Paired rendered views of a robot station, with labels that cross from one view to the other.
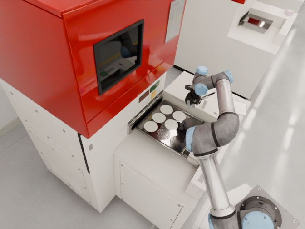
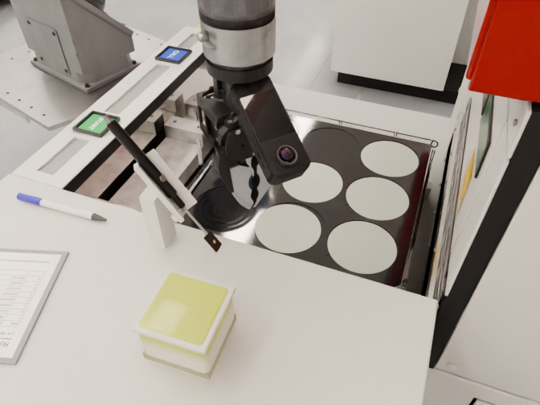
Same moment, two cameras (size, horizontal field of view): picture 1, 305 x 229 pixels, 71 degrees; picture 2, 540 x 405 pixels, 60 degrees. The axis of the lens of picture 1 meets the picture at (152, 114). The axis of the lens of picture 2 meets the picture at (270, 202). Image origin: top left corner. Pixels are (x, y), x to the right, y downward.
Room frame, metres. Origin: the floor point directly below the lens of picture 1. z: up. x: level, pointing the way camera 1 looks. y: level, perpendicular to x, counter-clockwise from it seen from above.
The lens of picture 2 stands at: (1.57, -0.29, 1.42)
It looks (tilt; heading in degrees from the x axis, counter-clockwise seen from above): 44 degrees down; 173
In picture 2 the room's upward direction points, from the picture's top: straight up
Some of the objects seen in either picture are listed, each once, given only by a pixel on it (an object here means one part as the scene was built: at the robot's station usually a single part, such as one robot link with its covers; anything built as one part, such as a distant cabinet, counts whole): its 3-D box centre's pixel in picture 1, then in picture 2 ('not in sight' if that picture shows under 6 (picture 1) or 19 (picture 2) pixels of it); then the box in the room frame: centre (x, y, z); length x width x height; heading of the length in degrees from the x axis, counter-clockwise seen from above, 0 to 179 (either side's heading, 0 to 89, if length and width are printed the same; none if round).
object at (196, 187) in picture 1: (213, 158); (145, 120); (0.78, -0.44, 0.89); 0.55 x 0.09 x 0.14; 152
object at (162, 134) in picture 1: (171, 124); (312, 182); (1.01, -0.15, 0.90); 0.34 x 0.34 x 0.01; 62
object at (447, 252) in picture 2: (146, 106); (458, 179); (1.10, 0.05, 0.96); 0.44 x 0.01 x 0.02; 152
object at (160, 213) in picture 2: (204, 100); (167, 205); (1.17, -0.36, 1.03); 0.06 x 0.04 x 0.13; 62
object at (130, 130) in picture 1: (146, 112); (443, 210); (1.09, 0.05, 0.89); 0.44 x 0.02 x 0.10; 152
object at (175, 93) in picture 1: (204, 102); (133, 372); (1.30, -0.42, 0.89); 0.62 x 0.35 x 0.14; 62
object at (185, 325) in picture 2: not in sight; (189, 325); (1.31, -0.34, 1.00); 0.07 x 0.07 x 0.07; 64
